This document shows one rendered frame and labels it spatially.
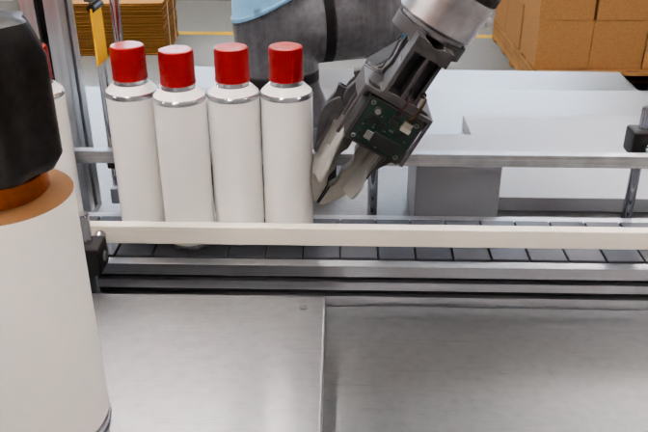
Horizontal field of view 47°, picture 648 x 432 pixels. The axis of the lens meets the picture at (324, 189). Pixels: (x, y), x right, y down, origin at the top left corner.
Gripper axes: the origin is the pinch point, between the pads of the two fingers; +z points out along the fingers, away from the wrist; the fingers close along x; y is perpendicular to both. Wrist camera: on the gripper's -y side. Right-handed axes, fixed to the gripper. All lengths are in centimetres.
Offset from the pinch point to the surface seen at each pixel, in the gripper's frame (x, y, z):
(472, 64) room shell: 113, -362, 42
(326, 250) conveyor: 3.0, 3.1, 4.6
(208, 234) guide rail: -8.5, 4.9, 8.1
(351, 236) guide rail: 3.9, 4.9, 1.1
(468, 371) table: 16.9, 15.8, 2.4
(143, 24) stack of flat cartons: -66, -377, 123
